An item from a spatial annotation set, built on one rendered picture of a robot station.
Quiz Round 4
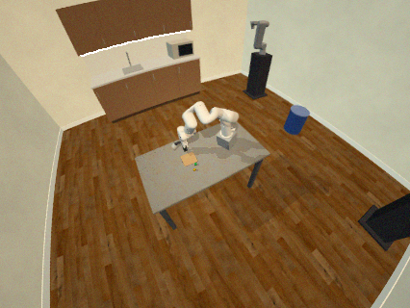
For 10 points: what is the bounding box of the tan mat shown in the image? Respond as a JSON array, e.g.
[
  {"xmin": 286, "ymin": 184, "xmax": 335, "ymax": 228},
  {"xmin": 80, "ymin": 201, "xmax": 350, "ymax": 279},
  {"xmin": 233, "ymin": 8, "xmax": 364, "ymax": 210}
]
[{"xmin": 180, "ymin": 152, "xmax": 198, "ymax": 167}]

